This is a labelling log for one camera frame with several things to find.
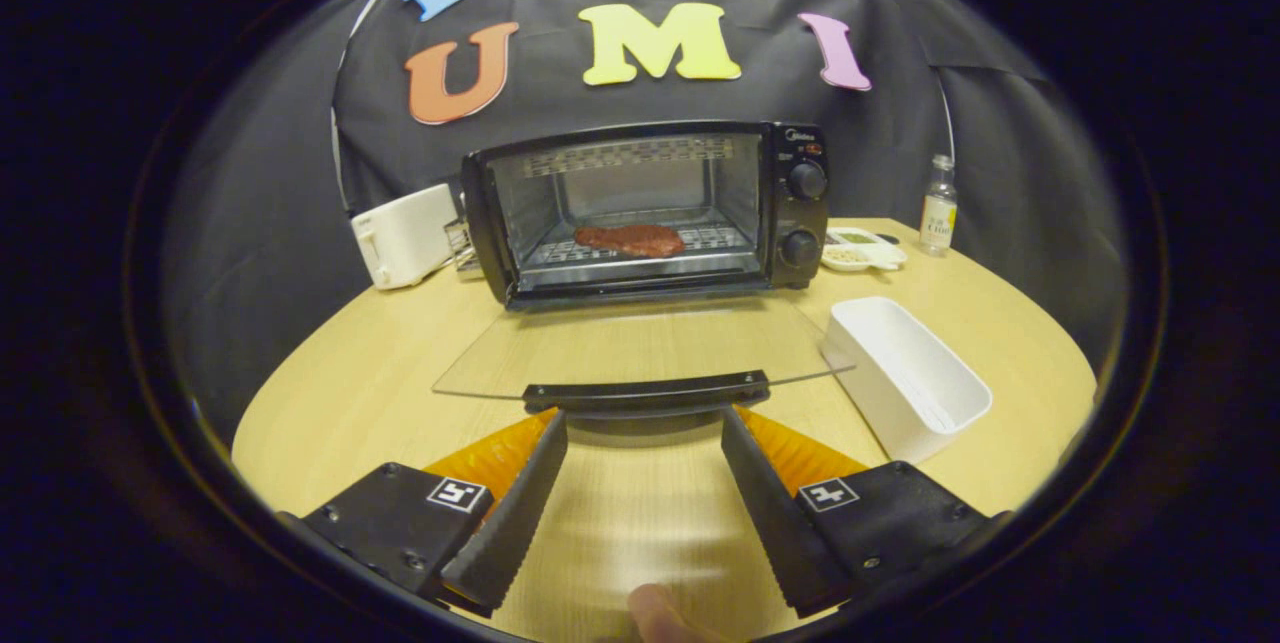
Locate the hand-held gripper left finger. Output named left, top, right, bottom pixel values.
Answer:
left=300, top=410, right=569, bottom=619

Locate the metal wire rack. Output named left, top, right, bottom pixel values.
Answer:
left=444, top=217, right=483, bottom=280

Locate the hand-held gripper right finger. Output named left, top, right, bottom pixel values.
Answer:
left=720, top=406, right=991, bottom=619

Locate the reddish brown meat piece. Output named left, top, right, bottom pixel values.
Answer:
left=573, top=224, right=687, bottom=259

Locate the white rectangular tray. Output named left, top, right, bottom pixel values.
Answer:
left=820, top=296, right=994, bottom=465

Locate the white divided grain plate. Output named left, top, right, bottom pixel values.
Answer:
left=820, top=226, right=909, bottom=273

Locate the clear bottle yellow label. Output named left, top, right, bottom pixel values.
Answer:
left=918, top=154, right=959, bottom=257

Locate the black toaster oven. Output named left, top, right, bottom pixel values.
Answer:
left=432, top=120, right=857, bottom=419

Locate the white bread toaster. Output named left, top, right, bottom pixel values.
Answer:
left=350, top=183, right=463, bottom=291

